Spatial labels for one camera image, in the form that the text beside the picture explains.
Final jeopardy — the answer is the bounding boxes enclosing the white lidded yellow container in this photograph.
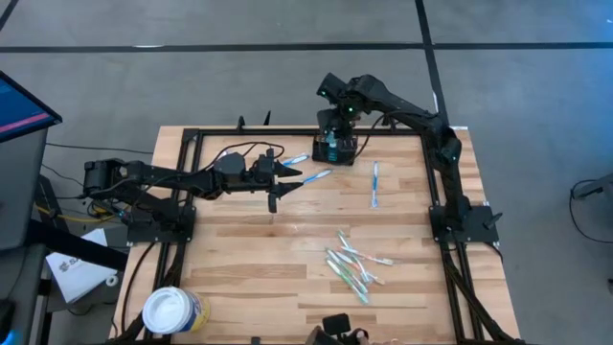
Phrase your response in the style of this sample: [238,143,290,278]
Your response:
[142,286,212,335]

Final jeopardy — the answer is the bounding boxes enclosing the black aluminium table frame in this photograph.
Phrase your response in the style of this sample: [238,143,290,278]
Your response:
[110,110,524,345]

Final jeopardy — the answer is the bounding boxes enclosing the blue screen monitor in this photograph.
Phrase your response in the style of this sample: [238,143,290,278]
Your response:
[0,70,64,145]

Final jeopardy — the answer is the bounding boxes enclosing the grey cabinet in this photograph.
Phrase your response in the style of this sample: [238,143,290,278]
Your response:
[0,127,50,252]

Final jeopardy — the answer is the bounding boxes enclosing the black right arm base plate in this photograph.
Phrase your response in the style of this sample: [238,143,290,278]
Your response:
[428,204,500,244]

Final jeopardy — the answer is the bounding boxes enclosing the white paper booklet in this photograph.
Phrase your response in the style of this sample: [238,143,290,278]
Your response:
[45,227,120,305]

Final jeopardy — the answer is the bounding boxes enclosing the yellow cable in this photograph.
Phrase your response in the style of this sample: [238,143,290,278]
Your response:
[33,203,128,224]

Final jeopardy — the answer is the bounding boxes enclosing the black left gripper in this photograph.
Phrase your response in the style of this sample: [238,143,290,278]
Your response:
[244,146,306,212]

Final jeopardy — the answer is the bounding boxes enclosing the black floor cable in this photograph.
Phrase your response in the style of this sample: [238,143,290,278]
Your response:
[45,142,154,155]

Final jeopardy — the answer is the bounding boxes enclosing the black diagonal bar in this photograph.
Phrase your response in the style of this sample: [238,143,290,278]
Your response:
[24,218,129,272]

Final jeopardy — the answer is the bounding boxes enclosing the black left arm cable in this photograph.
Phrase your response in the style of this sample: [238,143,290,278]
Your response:
[198,139,287,174]

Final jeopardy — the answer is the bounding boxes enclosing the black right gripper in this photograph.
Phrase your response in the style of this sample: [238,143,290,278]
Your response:
[316,107,359,150]

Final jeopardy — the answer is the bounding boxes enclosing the black wire mesh basket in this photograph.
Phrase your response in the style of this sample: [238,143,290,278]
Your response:
[311,132,358,167]

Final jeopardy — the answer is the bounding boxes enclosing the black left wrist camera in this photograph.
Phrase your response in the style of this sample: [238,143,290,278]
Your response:
[252,152,275,179]

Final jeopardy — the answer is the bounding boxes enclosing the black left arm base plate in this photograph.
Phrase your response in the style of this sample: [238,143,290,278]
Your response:
[125,204,197,244]

